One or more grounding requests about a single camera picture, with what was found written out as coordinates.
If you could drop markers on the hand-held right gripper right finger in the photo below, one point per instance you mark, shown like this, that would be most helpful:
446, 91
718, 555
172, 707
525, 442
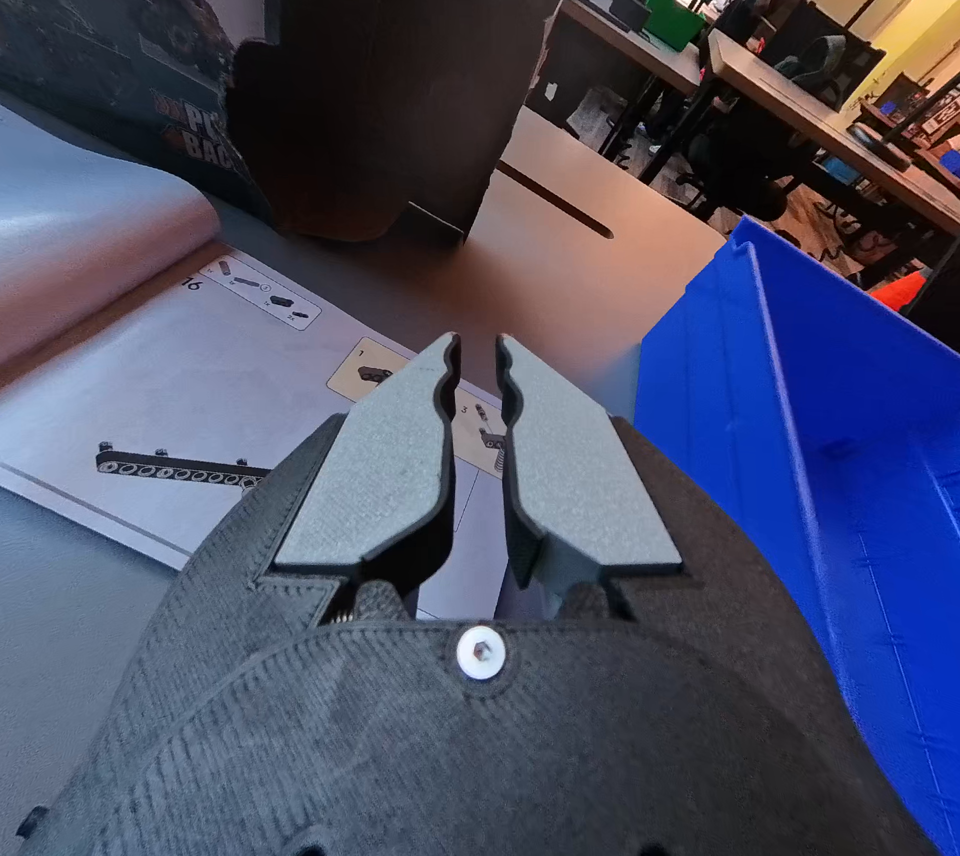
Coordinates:
577, 481

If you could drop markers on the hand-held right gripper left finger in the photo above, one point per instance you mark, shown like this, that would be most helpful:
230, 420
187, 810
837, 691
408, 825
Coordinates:
367, 473

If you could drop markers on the lego instruction booklet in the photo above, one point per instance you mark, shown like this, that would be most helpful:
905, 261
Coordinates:
187, 376

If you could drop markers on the dark printed lego set box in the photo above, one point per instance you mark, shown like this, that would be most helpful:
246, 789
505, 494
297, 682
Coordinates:
187, 8

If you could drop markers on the blue plastic bin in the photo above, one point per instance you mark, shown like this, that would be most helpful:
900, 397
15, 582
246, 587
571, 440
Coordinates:
825, 458

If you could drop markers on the orange plastic bin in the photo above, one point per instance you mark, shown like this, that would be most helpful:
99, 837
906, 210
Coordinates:
900, 290

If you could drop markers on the wooden office desk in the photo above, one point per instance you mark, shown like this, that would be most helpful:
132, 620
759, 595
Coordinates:
825, 128
637, 46

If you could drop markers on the green plastic bin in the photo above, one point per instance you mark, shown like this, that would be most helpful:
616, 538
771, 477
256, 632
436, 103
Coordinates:
675, 20

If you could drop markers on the small black box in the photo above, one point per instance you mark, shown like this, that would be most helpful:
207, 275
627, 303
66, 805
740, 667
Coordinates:
630, 10

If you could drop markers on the black office chair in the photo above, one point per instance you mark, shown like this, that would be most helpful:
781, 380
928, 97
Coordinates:
821, 68

